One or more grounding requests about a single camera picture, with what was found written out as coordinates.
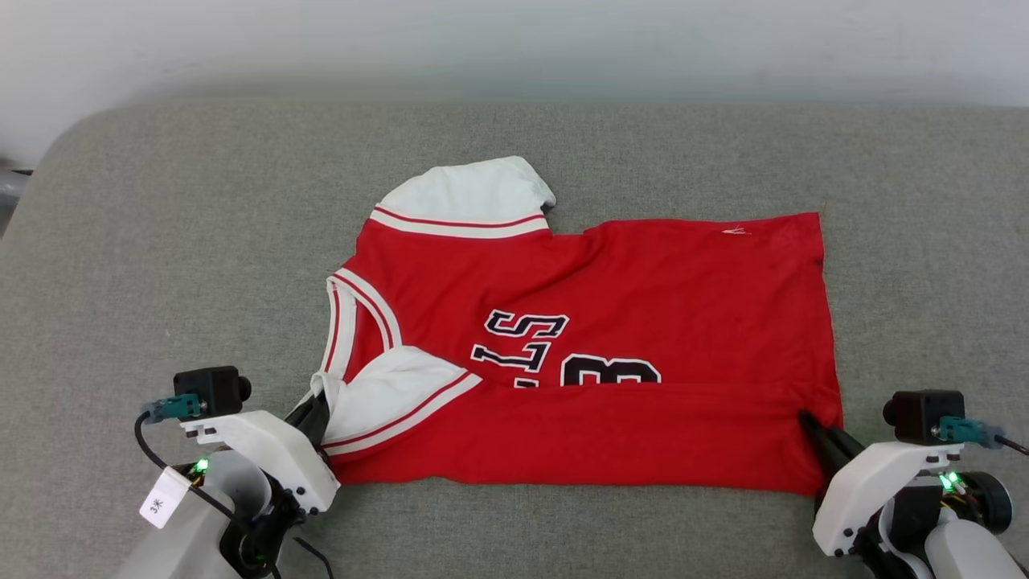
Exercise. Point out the grey fabric sofa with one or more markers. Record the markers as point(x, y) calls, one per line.
point(161, 241)

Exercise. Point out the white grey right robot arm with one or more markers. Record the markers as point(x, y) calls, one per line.
point(965, 555)

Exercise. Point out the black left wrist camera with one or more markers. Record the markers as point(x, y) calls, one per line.
point(211, 388)

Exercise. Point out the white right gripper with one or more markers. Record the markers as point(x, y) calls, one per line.
point(860, 498)

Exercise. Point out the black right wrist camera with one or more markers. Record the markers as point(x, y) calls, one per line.
point(924, 416)

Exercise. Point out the white paper label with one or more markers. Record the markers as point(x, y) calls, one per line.
point(165, 498)

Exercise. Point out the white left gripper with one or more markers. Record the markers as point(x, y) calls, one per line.
point(277, 450)

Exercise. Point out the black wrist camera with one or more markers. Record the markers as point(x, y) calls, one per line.
point(211, 388)
point(924, 416)

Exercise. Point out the red and white jersey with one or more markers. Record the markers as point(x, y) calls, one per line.
point(643, 281)

